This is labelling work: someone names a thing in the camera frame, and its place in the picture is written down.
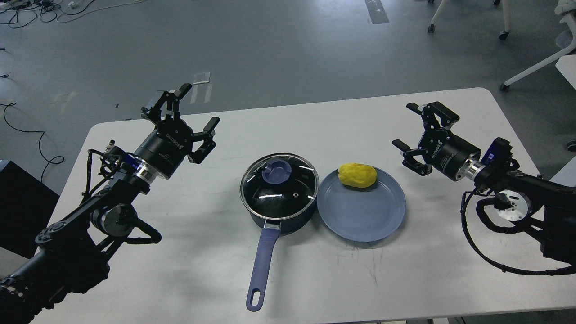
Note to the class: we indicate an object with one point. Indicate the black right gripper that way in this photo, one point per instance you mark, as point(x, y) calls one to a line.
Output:
point(440, 148)

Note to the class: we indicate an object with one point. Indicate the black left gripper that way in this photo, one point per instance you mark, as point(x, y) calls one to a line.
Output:
point(166, 147)

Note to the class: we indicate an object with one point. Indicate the yellow potato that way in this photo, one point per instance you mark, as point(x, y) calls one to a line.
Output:
point(357, 175)

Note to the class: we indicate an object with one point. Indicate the glass pot lid blue knob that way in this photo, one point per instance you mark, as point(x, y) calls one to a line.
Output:
point(279, 186)

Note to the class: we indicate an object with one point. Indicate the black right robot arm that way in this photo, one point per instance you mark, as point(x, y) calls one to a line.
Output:
point(511, 201)

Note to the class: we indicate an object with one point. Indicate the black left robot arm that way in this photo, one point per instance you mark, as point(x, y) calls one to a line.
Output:
point(74, 252)

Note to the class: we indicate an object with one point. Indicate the blue plate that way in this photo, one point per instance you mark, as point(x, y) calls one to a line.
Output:
point(362, 214)

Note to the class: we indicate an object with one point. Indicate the dark blue saucepan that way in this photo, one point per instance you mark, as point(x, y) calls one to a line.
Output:
point(271, 230)

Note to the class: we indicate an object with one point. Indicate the black box left edge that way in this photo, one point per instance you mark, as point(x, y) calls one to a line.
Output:
point(26, 206)

